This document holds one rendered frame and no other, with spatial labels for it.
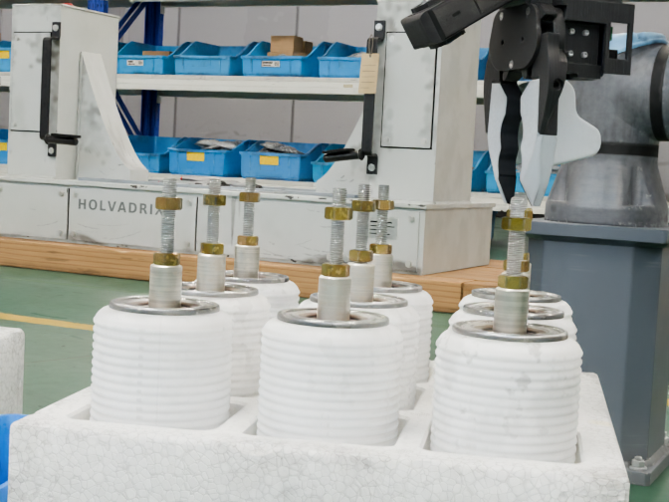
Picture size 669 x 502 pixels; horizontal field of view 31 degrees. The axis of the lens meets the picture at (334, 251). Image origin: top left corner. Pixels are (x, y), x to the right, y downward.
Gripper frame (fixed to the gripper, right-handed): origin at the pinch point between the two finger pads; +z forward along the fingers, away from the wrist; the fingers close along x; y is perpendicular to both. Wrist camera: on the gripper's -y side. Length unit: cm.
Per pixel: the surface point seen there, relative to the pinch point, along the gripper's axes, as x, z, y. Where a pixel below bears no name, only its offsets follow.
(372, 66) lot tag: 216, -27, 76
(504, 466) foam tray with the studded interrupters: -16.8, 16.6, -8.8
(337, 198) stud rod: -4.7, 1.3, -15.8
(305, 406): -8.1, 14.5, -18.6
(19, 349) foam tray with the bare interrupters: 39, 18, -31
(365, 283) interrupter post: 4.8, 7.9, -9.6
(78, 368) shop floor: 119, 35, -13
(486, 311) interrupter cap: -1.9, 9.1, -2.7
